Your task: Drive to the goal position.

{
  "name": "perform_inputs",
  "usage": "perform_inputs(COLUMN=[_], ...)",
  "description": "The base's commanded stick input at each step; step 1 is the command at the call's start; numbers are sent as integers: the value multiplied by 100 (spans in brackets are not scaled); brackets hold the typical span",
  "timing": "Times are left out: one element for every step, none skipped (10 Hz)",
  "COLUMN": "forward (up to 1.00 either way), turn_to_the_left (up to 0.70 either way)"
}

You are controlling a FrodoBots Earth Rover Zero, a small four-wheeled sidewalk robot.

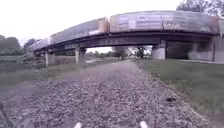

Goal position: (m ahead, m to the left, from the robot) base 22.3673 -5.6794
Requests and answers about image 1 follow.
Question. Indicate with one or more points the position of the pale paved path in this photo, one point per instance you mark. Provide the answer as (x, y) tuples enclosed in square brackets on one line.
[(206, 61)]

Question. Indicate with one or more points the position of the freight train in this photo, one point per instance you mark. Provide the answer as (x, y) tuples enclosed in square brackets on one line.
[(146, 22)]

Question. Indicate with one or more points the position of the grass strip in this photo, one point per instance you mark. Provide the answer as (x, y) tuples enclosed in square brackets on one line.
[(33, 73)]

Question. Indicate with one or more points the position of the grey gravel path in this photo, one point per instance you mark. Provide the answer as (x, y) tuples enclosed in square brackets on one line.
[(110, 96)]

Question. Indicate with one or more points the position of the railway bridge with concrete piers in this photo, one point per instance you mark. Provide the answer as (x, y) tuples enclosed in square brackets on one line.
[(133, 39)]

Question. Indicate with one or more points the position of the distant trees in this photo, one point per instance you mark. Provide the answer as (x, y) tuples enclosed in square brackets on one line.
[(13, 46)]

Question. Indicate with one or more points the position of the robot's own part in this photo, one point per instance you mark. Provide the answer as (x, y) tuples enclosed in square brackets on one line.
[(77, 125), (143, 125)]

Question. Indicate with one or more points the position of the trees beside bridge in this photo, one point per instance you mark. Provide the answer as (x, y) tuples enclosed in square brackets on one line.
[(203, 6)]

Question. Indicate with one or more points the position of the grass field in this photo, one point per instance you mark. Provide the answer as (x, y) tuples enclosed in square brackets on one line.
[(196, 80)]

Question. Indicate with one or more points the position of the trees beyond bridge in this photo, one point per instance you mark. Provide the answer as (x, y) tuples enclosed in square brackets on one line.
[(116, 52)]

